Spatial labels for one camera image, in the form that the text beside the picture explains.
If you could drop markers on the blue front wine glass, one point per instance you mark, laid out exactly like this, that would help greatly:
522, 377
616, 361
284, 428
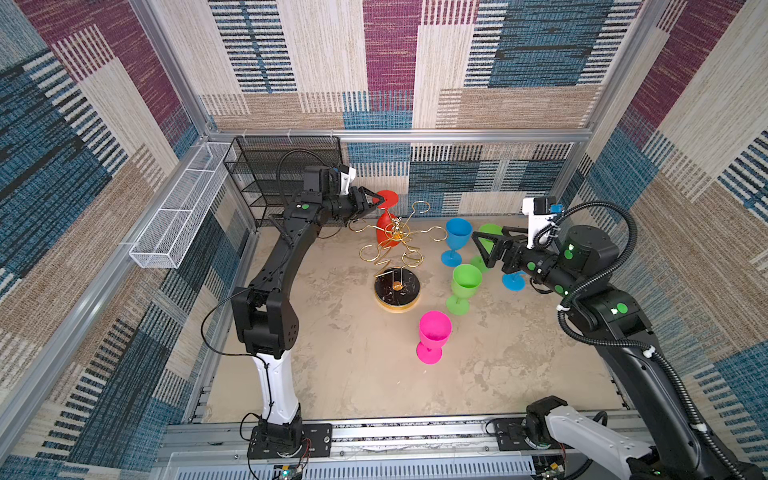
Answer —
514, 282

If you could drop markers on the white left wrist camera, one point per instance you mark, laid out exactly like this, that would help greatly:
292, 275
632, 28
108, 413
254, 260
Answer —
342, 177

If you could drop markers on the green front wine glass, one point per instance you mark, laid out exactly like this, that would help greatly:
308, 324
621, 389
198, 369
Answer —
477, 260

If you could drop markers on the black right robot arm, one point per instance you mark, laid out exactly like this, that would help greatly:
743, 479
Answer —
594, 312

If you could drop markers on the gold wine glass rack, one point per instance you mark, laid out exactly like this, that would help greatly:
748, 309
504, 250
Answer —
395, 283

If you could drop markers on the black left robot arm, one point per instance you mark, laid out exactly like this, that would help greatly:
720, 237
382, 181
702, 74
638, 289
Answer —
266, 322

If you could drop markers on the black mesh shelf rack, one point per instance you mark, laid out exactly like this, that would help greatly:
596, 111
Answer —
267, 170

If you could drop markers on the white wire basket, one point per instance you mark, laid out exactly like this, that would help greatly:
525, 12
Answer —
165, 241

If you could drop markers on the blue wine glass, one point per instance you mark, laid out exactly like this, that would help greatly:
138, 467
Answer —
459, 232
514, 282

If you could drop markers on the green wine glass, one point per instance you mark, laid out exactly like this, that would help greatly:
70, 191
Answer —
466, 279
477, 260

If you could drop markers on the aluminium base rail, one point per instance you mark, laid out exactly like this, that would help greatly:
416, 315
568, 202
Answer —
432, 447

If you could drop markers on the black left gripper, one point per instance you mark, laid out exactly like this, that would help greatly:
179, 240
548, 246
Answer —
362, 204

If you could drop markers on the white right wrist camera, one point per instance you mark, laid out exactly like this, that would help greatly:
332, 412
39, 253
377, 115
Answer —
540, 212

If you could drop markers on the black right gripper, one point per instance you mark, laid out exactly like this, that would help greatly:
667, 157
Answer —
515, 246

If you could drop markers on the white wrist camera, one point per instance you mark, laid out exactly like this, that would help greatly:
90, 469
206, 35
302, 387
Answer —
540, 212
342, 177

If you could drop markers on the magenta wine glass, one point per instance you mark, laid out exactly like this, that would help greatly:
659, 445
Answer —
435, 329

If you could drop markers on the red wine glass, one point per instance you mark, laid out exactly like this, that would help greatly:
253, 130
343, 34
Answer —
385, 223

